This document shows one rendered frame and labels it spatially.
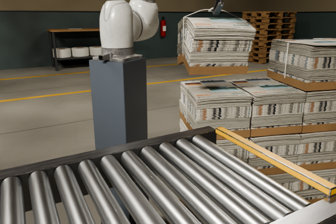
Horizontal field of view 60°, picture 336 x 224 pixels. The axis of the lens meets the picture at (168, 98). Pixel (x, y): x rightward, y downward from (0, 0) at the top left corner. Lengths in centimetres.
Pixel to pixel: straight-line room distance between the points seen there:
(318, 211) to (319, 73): 101
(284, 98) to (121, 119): 82
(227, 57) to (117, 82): 52
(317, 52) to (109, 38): 101
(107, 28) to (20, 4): 633
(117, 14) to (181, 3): 757
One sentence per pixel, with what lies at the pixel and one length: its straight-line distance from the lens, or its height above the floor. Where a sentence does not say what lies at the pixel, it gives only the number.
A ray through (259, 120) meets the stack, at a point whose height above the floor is 69.
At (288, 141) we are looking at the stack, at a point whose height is 56.
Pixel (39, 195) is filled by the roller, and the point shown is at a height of 80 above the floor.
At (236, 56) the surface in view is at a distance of 140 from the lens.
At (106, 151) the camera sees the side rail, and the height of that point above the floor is 80.
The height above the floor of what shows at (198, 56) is 103.
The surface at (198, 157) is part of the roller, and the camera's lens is 90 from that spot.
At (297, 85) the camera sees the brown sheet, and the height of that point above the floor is 85.
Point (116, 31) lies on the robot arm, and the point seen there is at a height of 113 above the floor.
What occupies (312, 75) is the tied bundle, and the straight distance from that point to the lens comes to 163.
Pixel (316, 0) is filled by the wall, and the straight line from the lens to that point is 966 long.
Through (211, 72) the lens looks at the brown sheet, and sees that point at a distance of 139.
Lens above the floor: 120
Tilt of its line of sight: 16 degrees down
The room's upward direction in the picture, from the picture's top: straight up
